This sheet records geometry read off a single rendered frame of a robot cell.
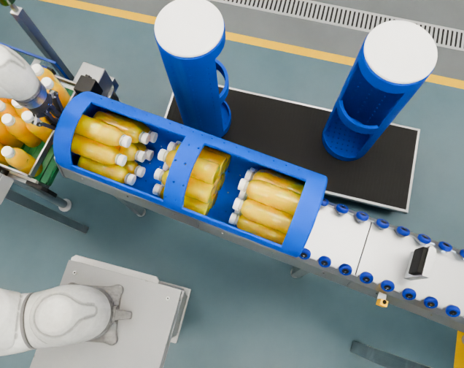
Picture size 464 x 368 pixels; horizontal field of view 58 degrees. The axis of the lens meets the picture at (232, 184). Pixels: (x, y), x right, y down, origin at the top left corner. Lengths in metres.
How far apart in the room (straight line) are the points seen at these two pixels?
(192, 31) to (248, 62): 1.18
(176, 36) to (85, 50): 1.47
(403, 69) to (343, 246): 0.71
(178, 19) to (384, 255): 1.20
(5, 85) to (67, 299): 0.57
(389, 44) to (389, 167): 0.95
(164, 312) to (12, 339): 0.42
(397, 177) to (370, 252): 1.02
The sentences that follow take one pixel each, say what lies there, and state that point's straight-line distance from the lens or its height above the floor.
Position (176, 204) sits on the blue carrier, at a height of 1.15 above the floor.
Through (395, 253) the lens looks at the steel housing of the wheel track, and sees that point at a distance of 1.62.
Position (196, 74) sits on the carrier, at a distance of 1.79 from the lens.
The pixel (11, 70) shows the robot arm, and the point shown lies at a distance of 1.20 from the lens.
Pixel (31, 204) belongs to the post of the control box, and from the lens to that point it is 2.04.
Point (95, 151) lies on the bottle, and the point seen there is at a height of 1.15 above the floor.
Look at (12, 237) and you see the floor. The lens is 2.83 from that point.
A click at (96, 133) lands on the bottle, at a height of 1.18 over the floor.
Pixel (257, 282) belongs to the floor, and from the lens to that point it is 2.45.
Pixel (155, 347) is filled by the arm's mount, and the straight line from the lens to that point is 1.40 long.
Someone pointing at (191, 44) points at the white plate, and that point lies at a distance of 1.72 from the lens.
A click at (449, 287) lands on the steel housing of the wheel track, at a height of 0.93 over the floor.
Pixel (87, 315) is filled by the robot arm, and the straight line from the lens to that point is 1.22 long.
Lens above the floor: 2.44
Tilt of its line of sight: 74 degrees down
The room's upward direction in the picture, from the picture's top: 6 degrees counter-clockwise
